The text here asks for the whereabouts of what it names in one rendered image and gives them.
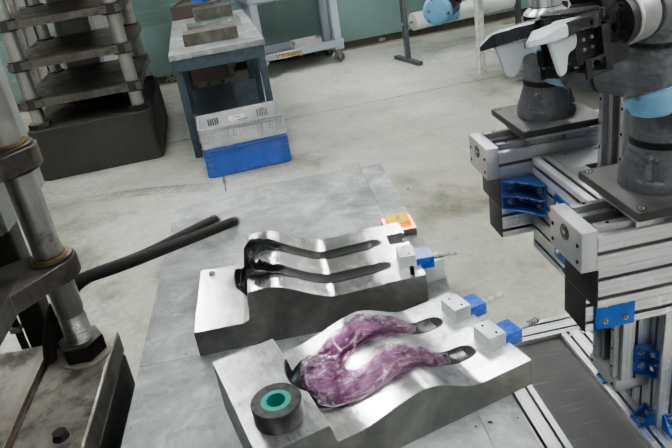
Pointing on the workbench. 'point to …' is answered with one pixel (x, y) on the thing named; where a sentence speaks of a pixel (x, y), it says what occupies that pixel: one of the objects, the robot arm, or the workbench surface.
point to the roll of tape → (277, 409)
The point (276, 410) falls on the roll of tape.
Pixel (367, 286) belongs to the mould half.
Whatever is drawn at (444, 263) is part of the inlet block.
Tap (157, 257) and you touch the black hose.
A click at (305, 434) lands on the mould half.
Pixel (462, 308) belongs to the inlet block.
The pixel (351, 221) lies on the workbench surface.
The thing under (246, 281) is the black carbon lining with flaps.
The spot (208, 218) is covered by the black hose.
